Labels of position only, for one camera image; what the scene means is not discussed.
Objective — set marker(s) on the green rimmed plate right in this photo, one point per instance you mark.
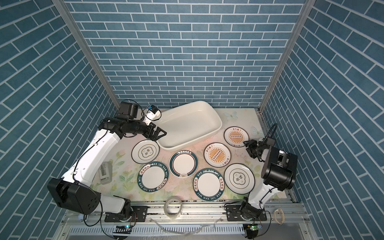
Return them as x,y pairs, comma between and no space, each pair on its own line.
208,184

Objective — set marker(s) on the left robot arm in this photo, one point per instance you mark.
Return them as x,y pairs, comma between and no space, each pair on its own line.
72,191

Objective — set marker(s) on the aluminium rail frame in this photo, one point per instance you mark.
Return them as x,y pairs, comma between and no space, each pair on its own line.
198,221

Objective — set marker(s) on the orange sunburst plate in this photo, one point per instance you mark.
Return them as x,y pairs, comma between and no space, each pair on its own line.
217,155
236,136

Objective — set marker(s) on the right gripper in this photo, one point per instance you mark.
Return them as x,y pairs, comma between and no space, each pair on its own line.
252,144

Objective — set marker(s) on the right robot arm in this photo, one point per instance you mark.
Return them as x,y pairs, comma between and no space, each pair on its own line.
278,173

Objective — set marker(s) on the clear tape roll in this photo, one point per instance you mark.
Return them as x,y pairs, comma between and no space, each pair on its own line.
173,207

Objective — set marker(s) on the white cloud-pattern plate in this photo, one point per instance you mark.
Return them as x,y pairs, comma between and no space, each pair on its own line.
145,152
239,178

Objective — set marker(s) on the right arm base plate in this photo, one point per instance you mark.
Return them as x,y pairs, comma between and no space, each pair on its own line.
235,213

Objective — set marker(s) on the green red rimmed plate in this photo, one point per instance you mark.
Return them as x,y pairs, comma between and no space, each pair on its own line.
183,164

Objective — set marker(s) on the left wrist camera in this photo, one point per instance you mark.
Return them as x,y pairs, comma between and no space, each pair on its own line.
153,113

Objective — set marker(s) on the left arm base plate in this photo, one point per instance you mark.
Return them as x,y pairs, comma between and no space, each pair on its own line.
131,214

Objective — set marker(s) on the beige rubber band loop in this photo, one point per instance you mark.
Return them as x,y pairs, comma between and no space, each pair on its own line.
279,216

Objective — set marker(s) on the grey plastic device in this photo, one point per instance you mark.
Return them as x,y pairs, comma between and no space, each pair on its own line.
106,173

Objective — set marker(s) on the green rimmed plate left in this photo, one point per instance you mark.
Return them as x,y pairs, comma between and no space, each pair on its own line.
152,177

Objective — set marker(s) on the white plastic bin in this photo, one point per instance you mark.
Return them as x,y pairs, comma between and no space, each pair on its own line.
187,125

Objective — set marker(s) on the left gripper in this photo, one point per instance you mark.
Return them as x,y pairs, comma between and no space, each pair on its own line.
155,136

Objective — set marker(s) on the floral table mat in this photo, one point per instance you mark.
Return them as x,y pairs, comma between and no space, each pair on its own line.
217,168

